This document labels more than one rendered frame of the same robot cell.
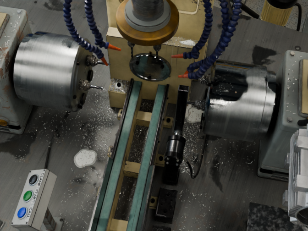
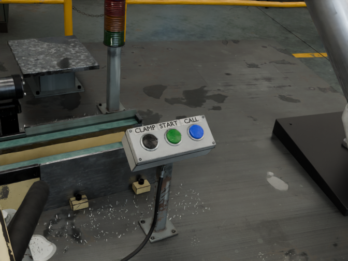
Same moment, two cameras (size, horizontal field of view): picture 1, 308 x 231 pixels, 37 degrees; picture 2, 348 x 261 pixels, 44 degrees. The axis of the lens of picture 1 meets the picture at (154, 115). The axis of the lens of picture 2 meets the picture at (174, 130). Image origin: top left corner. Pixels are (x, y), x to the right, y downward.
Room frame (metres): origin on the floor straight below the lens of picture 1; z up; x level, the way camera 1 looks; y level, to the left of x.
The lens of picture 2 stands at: (0.91, 0.88, 1.53)
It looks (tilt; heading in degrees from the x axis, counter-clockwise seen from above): 33 degrees down; 230
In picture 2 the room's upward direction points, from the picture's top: 7 degrees clockwise
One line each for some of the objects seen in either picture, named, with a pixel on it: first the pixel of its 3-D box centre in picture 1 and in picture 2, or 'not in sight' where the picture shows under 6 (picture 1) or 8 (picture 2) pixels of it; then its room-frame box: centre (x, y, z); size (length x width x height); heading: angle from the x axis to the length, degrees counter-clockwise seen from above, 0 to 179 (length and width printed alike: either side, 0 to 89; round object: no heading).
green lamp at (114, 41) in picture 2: not in sight; (114, 35); (0.30, -0.18, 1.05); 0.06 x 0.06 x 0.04
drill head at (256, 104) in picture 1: (244, 101); not in sight; (0.82, -0.29, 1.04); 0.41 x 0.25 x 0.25; 81
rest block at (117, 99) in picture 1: (119, 93); not in sight; (0.96, 0.13, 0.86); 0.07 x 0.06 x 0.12; 81
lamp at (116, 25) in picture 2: not in sight; (114, 20); (0.30, -0.18, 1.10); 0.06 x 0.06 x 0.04
